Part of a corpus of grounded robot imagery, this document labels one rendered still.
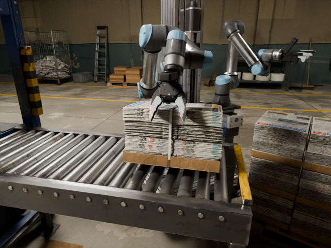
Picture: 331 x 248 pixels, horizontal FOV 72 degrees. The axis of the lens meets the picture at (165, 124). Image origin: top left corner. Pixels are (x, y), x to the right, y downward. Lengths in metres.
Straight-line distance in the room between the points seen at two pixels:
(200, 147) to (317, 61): 7.79
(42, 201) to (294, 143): 1.30
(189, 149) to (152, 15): 7.57
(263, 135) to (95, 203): 1.06
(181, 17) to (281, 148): 1.13
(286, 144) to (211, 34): 6.69
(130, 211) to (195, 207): 0.22
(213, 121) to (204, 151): 0.12
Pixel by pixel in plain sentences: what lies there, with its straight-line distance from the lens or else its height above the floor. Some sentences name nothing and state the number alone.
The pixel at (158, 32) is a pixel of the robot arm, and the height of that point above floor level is 1.35.
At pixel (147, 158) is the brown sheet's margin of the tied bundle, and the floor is 0.87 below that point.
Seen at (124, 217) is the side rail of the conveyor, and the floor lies 0.72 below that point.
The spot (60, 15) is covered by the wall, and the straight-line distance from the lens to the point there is 9.70.
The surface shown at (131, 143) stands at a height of 0.92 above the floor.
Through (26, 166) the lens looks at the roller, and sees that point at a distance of 1.18.
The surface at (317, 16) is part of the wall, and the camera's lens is 8.46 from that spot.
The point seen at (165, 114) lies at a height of 1.05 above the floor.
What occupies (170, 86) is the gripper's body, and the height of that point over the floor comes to 1.15.
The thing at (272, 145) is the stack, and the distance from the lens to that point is 1.54.
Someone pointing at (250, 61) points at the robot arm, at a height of 1.17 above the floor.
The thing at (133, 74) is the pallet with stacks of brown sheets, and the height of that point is 0.41.
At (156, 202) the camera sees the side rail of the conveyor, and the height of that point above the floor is 0.80.
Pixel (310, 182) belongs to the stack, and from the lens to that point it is 1.61.
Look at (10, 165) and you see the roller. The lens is 1.21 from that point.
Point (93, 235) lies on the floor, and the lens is 1.89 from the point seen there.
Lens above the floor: 1.29
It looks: 19 degrees down
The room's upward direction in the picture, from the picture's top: straight up
